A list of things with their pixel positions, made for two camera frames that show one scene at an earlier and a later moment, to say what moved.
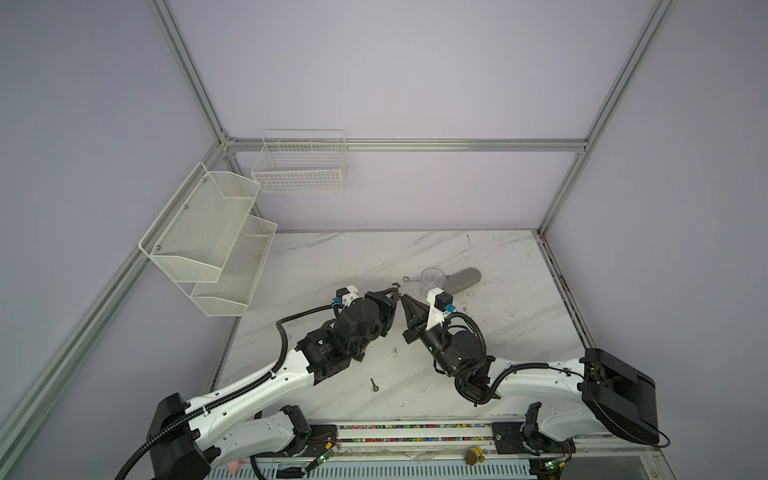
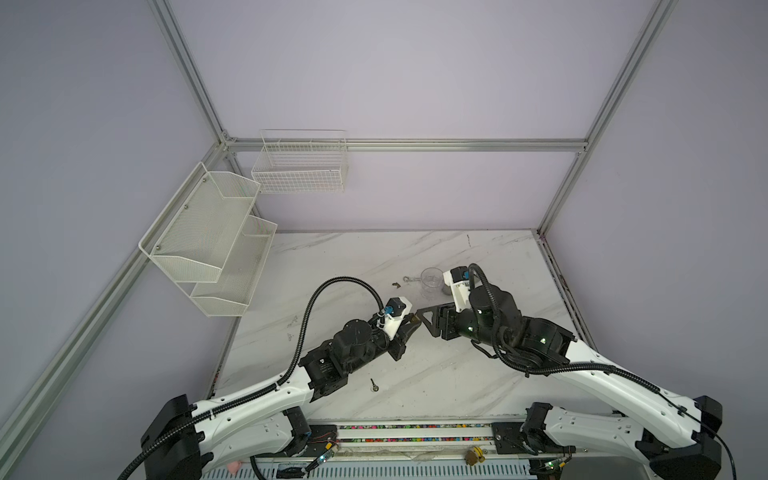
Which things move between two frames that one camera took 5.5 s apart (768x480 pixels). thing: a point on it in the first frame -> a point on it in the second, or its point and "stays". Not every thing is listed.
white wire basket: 297,161 stays
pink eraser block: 234,466 stays
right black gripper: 418,319 -> 444,312
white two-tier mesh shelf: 209,244 stays
